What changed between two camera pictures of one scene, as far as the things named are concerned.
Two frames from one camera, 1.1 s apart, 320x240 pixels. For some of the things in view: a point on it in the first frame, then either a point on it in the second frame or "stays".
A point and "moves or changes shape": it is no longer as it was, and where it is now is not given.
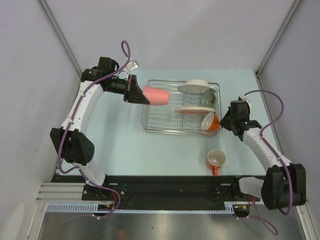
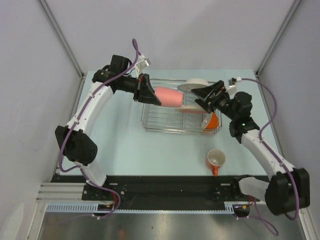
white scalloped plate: (196, 86) stays
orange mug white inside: (215, 158) stays
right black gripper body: (228, 120) -> (220, 98)
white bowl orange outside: (210, 121) stays
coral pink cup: (156, 96) moves or changes shape
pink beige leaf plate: (194, 110) stays
